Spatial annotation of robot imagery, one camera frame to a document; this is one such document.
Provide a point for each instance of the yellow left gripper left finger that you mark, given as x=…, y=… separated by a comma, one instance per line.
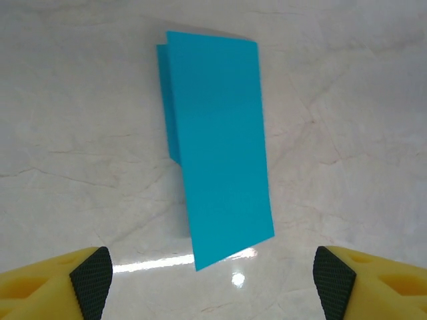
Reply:
x=50, y=290

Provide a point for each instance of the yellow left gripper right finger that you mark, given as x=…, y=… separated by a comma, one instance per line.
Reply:
x=377, y=290

